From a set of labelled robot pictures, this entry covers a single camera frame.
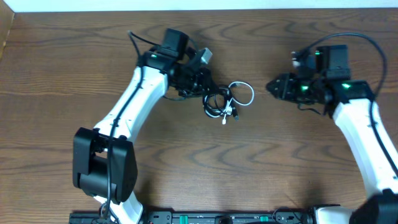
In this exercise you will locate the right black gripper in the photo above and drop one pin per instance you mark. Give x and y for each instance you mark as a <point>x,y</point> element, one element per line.
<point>284,89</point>

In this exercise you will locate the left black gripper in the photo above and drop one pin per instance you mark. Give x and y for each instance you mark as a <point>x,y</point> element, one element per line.
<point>201,81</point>

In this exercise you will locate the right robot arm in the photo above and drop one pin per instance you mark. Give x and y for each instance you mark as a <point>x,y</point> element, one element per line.
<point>324,77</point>

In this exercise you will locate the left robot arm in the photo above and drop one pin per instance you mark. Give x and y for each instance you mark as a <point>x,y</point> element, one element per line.
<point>104,162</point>

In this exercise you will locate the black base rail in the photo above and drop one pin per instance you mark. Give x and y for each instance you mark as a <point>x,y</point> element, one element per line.
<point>217,217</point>

